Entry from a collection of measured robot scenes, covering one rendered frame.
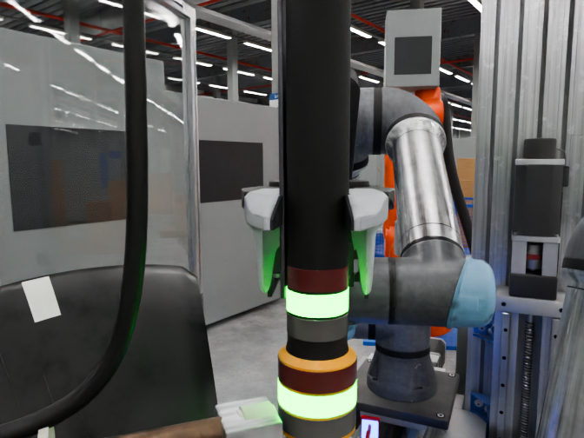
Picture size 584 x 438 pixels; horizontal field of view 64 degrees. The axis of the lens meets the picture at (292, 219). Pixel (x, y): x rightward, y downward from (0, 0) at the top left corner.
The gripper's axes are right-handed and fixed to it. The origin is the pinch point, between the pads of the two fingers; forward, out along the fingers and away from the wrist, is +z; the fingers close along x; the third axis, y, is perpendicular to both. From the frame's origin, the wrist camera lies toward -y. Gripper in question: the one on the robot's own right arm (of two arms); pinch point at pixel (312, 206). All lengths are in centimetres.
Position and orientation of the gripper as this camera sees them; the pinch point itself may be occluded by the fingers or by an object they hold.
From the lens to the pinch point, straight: 23.3
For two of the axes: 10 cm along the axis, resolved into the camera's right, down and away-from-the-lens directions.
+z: -0.8, 1.1, -9.9
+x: -10.0, -0.1, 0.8
